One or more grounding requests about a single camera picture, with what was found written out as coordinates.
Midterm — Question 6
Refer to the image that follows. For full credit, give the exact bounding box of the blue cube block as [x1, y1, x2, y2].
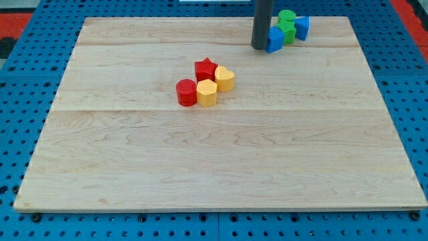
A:
[265, 27, 285, 53]

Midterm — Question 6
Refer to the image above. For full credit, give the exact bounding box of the blue triangle block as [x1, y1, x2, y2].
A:
[294, 16, 310, 41]

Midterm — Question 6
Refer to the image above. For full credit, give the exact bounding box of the green star block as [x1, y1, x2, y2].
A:
[276, 21, 296, 45]

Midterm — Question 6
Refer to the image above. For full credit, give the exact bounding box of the red star block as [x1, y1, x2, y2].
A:
[194, 58, 218, 82]

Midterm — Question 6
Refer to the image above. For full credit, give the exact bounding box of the yellow hexagon block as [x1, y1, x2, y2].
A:
[197, 79, 217, 107]

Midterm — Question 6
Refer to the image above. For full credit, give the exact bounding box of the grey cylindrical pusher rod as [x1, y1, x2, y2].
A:
[251, 0, 274, 50]

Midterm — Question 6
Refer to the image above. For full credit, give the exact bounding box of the green cylinder block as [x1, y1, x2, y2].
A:
[278, 9, 296, 23]

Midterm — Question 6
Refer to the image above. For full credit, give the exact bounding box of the yellow heart block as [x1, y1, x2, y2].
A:
[215, 66, 235, 92]

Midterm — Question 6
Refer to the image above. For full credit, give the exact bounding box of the red cylinder block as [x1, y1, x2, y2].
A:
[176, 79, 197, 106]

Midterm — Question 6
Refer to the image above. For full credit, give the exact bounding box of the light wooden board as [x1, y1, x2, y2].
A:
[14, 17, 427, 213]

